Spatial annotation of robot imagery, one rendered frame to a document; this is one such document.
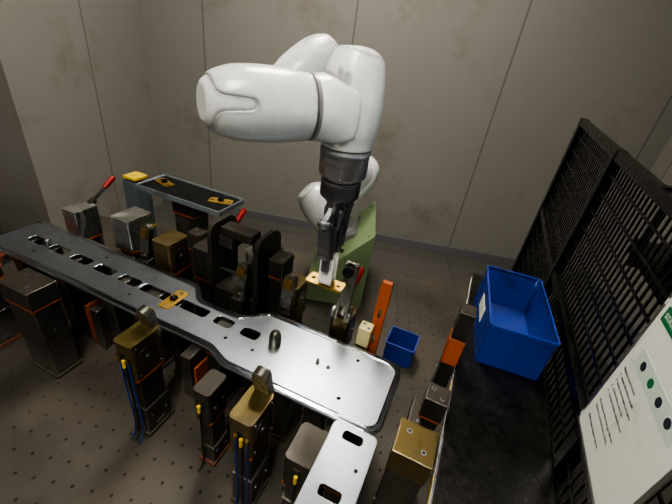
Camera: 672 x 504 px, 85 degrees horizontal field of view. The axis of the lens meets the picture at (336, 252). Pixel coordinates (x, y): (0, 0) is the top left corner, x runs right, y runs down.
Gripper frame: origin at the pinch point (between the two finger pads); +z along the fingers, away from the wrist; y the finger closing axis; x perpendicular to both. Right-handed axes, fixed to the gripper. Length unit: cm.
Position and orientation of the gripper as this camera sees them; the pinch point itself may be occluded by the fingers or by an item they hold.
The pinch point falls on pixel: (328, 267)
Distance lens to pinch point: 78.0
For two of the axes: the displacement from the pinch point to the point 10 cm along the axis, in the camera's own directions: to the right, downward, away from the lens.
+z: -1.3, 8.5, 5.2
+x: 9.1, 3.1, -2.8
